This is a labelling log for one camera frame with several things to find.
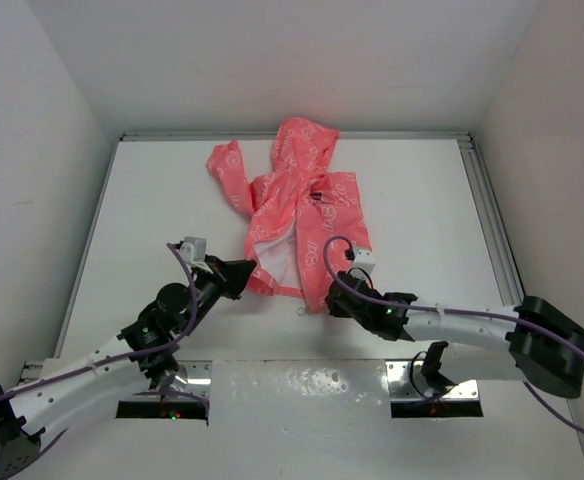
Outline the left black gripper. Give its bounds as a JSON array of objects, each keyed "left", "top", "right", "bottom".
[{"left": 180, "top": 253, "right": 255, "bottom": 335}]

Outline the pink patterned jacket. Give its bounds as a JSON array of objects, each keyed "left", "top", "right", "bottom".
[{"left": 207, "top": 117, "right": 371, "bottom": 313}]

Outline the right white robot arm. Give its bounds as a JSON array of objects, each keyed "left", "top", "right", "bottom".
[{"left": 326, "top": 271, "right": 584, "bottom": 399}]

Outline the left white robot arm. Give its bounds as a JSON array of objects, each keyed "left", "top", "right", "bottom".
[{"left": 0, "top": 255, "right": 256, "bottom": 479}]

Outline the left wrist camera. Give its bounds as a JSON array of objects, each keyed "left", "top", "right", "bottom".
[{"left": 179, "top": 236, "right": 207, "bottom": 264}]

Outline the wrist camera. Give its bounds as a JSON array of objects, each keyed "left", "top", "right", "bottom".
[
  {"left": 350, "top": 247, "right": 376, "bottom": 275},
  {"left": 179, "top": 236, "right": 207, "bottom": 264}
]

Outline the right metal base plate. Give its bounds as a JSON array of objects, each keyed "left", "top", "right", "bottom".
[{"left": 386, "top": 358, "right": 480, "bottom": 404}]

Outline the metal base plate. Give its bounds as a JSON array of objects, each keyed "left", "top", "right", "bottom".
[
  {"left": 128, "top": 361, "right": 212, "bottom": 401},
  {"left": 386, "top": 358, "right": 480, "bottom": 404}
]

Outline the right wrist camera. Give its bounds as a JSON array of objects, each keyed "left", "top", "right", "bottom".
[{"left": 350, "top": 247, "right": 376, "bottom": 275}]

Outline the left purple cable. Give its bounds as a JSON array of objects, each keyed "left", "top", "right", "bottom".
[{"left": 0, "top": 242, "right": 211, "bottom": 469}]

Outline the purple cable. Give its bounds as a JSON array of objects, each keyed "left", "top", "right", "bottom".
[
  {"left": 0, "top": 242, "right": 211, "bottom": 469},
  {"left": 323, "top": 234, "right": 584, "bottom": 439}
]

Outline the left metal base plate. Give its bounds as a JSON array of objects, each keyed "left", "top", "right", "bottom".
[{"left": 128, "top": 361, "right": 212, "bottom": 401}]

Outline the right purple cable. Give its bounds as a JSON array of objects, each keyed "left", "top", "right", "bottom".
[{"left": 323, "top": 234, "right": 584, "bottom": 439}]

